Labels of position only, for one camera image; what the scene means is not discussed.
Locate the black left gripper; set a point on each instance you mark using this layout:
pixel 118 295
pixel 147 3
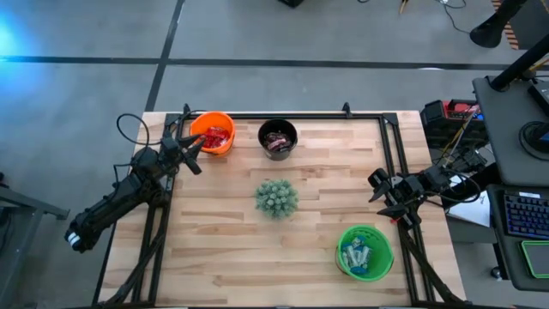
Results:
pixel 173 154

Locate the grey metal stand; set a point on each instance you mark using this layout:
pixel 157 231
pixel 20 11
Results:
pixel 25 210

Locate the orange pumpkin face bucket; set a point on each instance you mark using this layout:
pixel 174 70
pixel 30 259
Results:
pixel 201 122

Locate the green edged black pad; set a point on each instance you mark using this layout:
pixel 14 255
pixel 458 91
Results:
pixel 536 257

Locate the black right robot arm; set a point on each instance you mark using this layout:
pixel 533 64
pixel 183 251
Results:
pixel 442 180

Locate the black plastic bucket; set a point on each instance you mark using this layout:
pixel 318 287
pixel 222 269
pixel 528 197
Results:
pixel 274 124

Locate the small black frame clamp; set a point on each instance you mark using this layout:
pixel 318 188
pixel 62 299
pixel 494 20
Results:
pixel 185 109
pixel 346 109

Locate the black round desk device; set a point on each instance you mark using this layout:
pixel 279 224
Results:
pixel 536 137

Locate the green plastic bucket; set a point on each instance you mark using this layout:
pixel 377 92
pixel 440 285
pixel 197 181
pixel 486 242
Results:
pixel 381 257

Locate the red black power supply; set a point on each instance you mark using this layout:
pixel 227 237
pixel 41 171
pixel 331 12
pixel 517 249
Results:
pixel 450 122

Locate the black stand pole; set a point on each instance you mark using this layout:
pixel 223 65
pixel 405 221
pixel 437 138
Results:
pixel 519 64

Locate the black diagonal strut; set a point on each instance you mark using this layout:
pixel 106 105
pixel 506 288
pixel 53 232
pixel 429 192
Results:
pixel 489 176

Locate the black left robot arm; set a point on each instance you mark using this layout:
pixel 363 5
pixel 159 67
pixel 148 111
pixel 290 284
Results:
pixel 116 201

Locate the black metal table frame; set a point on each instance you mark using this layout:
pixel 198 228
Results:
pixel 300 116

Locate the green plant in grey pot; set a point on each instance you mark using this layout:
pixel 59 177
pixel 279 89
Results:
pixel 276 199

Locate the white paper sheet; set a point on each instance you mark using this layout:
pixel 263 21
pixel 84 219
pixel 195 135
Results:
pixel 472 212

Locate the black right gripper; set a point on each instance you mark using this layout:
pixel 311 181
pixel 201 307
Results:
pixel 407 191

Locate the black backlit keyboard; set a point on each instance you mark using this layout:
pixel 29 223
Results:
pixel 527 214

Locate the dark grey keyboard shelf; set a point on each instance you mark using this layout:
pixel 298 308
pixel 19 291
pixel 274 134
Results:
pixel 502 257

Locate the black stand leg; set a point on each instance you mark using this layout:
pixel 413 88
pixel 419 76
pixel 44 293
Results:
pixel 489 32

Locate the grey desk top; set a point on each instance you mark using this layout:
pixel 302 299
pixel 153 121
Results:
pixel 502 129

